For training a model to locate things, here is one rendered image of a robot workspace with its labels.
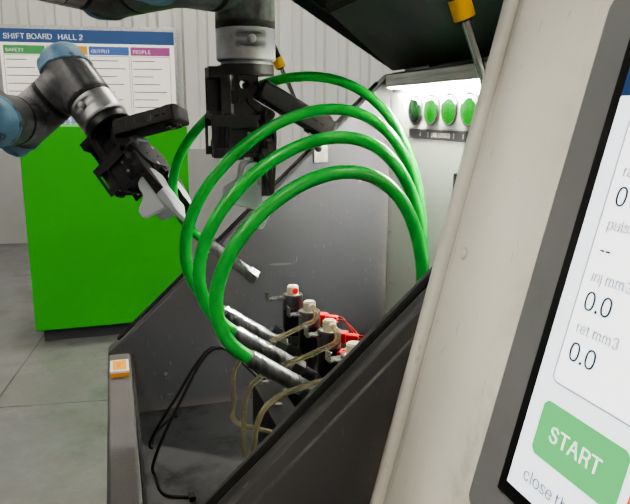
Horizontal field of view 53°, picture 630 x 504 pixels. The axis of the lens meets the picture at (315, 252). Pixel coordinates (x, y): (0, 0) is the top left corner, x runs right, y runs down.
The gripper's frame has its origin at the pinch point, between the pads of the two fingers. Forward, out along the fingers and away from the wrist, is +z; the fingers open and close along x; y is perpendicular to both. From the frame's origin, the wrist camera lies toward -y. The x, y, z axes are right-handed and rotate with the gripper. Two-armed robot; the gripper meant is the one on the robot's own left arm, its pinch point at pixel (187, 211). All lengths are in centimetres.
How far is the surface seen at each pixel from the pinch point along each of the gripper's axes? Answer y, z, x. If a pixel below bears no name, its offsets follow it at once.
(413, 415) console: -17, 41, 32
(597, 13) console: -45, 27, 41
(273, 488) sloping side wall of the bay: -3, 38, 33
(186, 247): -3.9, 11.1, 18.4
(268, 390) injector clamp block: 7.0, 28.3, -1.4
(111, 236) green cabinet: 139, -128, -247
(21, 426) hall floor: 179, -43, -149
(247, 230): -14.5, 18.3, 29.7
